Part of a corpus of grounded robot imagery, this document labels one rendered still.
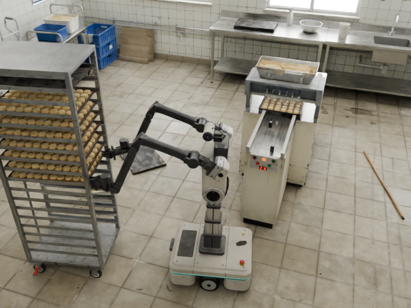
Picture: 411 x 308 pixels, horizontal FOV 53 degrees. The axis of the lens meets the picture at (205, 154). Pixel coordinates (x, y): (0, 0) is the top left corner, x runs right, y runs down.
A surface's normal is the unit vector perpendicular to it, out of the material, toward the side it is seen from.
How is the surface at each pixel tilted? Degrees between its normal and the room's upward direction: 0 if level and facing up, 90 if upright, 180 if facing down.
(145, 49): 66
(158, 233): 0
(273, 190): 90
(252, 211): 90
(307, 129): 90
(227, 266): 0
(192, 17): 90
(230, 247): 0
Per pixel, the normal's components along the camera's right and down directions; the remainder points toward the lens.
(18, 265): 0.01, -0.83
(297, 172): -0.31, 0.52
